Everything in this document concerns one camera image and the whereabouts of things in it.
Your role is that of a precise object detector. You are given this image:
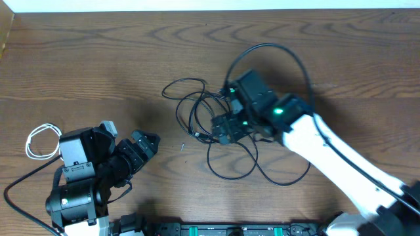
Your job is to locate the white USB cable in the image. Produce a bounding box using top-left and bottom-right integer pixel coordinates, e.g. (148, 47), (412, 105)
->
(25, 123), (63, 161)

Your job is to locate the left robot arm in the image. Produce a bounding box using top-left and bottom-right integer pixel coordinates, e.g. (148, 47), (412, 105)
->
(45, 121), (160, 235)

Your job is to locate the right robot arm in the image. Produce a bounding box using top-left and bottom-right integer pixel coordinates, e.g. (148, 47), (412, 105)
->
(211, 94), (419, 235)

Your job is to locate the right camera black cable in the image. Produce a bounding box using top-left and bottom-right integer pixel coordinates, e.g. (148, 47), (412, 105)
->
(222, 43), (420, 217)

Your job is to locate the camera black cable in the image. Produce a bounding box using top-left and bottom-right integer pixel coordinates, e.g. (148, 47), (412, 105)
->
(3, 154), (63, 236)
(222, 43), (420, 217)

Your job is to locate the left camera black cable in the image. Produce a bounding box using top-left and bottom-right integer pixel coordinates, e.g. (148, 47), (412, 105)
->
(3, 154), (63, 236)

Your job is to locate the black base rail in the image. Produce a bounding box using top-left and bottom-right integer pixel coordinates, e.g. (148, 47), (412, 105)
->
(111, 212), (348, 236)

